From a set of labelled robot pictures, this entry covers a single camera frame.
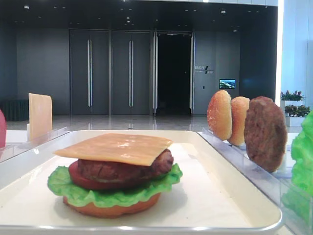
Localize bun slice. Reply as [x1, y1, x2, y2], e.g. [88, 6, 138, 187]
[228, 96, 250, 145]
[207, 90, 232, 141]

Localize cheese slice on burger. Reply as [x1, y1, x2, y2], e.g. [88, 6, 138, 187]
[54, 133, 173, 166]

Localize meat patty on burger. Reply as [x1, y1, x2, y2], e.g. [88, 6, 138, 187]
[78, 149, 174, 183]

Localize tomato slice on burger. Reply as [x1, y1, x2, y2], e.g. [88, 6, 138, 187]
[68, 161, 152, 190]

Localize upright brown meat patty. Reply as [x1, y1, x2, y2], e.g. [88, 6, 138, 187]
[244, 96, 288, 173]

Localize lettuce leaf on burger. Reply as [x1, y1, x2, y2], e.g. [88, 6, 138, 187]
[47, 164, 183, 208]

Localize upright cheese slice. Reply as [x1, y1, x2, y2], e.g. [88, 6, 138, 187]
[28, 93, 52, 140]

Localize upright green lettuce leaf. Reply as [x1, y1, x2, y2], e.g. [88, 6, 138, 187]
[291, 115, 313, 195]

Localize upright red tomato slice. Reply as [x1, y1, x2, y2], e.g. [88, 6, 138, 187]
[0, 110, 6, 148]

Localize white rectangular tray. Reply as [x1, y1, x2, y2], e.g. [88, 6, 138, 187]
[0, 130, 283, 235]

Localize bottom bun on tray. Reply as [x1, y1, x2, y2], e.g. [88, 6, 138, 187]
[63, 193, 161, 218]

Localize flower planter boxes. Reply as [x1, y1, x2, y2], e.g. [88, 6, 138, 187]
[280, 90, 311, 127]

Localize wall screen display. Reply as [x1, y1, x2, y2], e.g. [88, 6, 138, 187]
[219, 79, 236, 89]

